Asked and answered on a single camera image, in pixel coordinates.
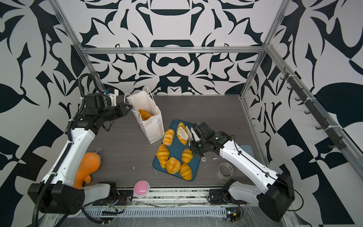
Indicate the small circuit board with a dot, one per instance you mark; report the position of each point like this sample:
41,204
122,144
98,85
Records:
234,214

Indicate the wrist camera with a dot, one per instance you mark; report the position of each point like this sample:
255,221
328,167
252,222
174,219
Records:
112,94
194,135

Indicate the fake croissant bottom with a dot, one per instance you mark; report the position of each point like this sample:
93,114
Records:
186,172

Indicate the orange plush toy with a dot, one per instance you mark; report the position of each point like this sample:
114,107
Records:
90,163

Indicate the long braided fake bread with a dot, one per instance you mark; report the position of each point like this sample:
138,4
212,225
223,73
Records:
145,115

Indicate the pink push button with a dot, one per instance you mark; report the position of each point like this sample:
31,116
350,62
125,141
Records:
141,189

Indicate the white cable duct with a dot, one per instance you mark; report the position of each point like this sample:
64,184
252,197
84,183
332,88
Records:
165,212

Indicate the white paper gift bag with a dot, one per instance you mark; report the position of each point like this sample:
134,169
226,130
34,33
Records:
153,128

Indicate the teal plastic tray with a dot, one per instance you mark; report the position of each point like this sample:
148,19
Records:
176,150

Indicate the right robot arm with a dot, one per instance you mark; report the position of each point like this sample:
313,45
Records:
274,193

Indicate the fake croissant small centre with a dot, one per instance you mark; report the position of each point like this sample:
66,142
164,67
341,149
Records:
187,156

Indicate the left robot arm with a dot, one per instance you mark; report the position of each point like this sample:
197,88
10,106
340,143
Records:
55,194

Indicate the clear tape roll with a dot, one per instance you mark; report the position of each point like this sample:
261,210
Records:
225,170

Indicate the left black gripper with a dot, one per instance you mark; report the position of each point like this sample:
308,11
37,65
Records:
122,111

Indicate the fake croissant left large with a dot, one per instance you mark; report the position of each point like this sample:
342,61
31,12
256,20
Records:
163,155

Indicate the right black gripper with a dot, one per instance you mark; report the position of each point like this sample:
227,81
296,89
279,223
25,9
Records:
194,148

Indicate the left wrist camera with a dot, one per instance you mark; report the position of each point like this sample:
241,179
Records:
112,94

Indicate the black hook rail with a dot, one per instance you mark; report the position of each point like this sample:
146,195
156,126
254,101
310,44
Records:
316,110

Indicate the round fake bread roll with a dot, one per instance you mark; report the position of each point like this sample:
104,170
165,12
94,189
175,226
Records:
173,166

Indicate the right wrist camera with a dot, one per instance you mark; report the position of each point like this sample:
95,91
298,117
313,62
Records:
194,135

